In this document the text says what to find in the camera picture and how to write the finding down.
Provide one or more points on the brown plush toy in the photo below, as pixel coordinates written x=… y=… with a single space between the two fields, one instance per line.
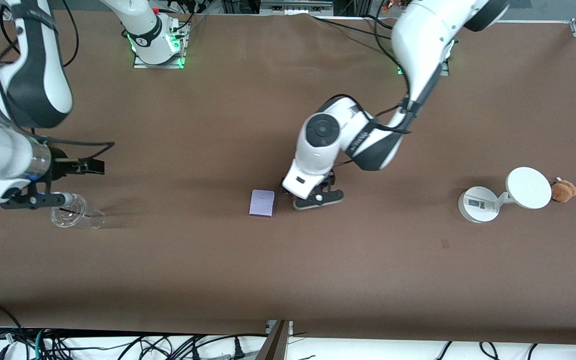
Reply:
x=564 y=191

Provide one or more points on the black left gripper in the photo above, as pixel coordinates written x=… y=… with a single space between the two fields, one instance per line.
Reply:
x=329 y=179

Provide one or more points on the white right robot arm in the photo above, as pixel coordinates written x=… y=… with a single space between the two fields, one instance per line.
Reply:
x=33 y=75

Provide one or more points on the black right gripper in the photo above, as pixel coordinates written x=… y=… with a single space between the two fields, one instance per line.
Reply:
x=61 y=167

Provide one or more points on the small lavender box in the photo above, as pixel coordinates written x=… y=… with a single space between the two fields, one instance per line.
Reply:
x=262 y=202

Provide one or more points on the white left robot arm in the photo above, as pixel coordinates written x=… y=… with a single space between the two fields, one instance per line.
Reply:
x=418 y=45

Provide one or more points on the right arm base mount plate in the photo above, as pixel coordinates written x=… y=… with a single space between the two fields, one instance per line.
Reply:
x=160 y=64

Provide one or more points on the dark table support beam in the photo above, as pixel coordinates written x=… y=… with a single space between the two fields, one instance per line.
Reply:
x=274 y=345

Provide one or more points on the white metal bracket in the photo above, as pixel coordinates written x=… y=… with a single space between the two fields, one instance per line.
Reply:
x=270 y=325

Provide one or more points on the white round-headed stand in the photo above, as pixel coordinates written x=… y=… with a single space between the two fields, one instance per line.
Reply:
x=529 y=187

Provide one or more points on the brown table cover sheet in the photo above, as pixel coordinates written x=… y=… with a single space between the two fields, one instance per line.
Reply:
x=218 y=270

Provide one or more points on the clear plastic cup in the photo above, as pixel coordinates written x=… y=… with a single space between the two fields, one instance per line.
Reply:
x=75 y=216

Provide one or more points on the black power plug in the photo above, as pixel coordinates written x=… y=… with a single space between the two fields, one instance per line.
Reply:
x=238 y=350

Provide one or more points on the grey equipment box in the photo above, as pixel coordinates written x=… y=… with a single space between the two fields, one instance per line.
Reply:
x=295 y=6

